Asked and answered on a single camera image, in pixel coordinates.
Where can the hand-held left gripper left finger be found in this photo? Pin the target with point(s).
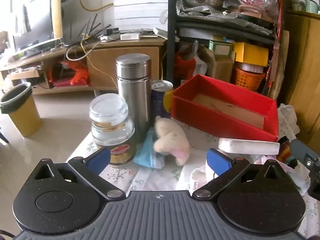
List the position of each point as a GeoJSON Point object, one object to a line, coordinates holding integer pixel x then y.
{"type": "Point", "coordinates": [99, 158]}

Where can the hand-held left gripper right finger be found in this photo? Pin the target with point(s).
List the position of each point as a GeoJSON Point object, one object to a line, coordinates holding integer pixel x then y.
{"type": "Point", "coordinates": [220, 162]}

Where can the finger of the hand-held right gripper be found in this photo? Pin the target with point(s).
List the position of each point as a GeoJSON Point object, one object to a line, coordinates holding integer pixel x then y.
{"type": "Point", "coordinates": [301, 151]}

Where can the white foam block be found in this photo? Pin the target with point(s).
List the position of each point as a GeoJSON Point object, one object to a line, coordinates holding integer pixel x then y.
{"type": "Point", "coordinates": [247, 146]}

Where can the red cardboard box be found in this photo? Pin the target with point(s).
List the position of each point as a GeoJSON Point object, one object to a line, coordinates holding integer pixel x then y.
{"type": "Point", "coordinates": [225, 122]}

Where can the cream plush toy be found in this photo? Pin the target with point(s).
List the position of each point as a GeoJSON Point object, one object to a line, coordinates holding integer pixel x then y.
{"type": "Point", "coordinates": [171, 137]}

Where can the glass jar with yellow label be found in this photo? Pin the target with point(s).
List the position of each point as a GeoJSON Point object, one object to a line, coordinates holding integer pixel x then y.
{"type": "Point", "coordinates": [112, 130]}

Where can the clear plastic bag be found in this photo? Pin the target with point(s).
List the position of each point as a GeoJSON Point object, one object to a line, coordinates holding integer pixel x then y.
{"type": "Point", "coordinates": [287, 115]}

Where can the floral tablecloth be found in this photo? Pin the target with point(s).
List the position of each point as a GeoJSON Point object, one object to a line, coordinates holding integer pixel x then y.
{"type": "Point", "coordinates": [155, 177]}

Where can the stainless steel thermos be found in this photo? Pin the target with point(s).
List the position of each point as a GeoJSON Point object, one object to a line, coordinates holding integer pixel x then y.
{"type": "Point", "coordinates": [133, 87]}

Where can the wooden cupboard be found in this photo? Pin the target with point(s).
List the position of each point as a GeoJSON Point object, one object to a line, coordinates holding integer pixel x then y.
{"type": "Point", "coordinates": [302, 67]}

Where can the blue and yellow drink can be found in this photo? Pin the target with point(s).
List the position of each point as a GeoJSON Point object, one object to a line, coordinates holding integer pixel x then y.
{"type": "Point", "coordinates": [160, 97]}

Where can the orange plastic basket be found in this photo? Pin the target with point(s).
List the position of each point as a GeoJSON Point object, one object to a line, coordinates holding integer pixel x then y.
{"type": "Point", "coordinates": [248, 78]}

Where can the yellow trash bin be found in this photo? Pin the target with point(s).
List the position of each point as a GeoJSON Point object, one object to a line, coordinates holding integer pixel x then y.
{"type": "Point", "coordinates": [21, 112]}

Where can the brown cardboard box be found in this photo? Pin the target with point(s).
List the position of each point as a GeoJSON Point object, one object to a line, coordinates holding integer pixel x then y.
{"type": "Point", "coordinates": [223, 68]}

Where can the wooden television stand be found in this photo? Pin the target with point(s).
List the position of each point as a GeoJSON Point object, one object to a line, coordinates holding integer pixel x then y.
{"type": "Point", "coordinates": [112, 62]}

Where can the red plastic bag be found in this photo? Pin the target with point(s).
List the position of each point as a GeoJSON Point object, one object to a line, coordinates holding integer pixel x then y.
{"type": "Point", "coordinates": [183, 65]}

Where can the yellow box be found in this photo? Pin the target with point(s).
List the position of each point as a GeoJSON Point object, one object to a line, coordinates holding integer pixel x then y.
{"type": "Point", "coordinates": [251, 53]}

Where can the green and white box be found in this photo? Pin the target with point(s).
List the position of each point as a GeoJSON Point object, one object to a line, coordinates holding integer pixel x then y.
{"type": "Point", "coordinates": [221, 48]}

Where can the white power adapter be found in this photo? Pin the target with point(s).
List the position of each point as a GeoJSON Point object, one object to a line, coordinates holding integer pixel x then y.
{"type": "Point", "coordinates": [129, 36]}

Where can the black router with antennas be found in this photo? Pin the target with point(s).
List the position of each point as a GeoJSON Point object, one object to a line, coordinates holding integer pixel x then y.
{"type": "Point", "coordinates": [91, 28]}

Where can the flat screen television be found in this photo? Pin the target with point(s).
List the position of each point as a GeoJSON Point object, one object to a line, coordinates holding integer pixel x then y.
{"type": "Point", "coordinates": [37, 22]}

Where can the black metal storage rack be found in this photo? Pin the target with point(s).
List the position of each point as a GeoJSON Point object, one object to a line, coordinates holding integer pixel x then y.
{"type": "Point", "coordinates": [171, 17]}

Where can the white ribbed paper lamp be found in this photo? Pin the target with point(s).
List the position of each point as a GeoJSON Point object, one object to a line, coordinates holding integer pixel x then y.
{"type": "Point", "coordinates": [140, 5]}

